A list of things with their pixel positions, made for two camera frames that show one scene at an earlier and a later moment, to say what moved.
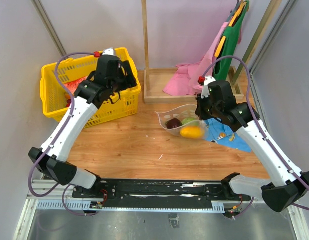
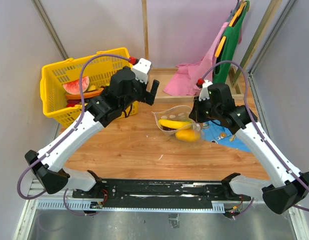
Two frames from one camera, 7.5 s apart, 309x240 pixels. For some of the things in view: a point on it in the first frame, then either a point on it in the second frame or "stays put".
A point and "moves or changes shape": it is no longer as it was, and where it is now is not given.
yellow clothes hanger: [220, 47] stays put
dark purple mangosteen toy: [173, 123] -> [166, 128]
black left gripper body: [123, 82] -> [140, 93]
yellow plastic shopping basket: [53, 91] stays put
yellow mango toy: [192, 132] moves or changes shape
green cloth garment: [221, 68] stays put
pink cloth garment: [184, 79] stays put
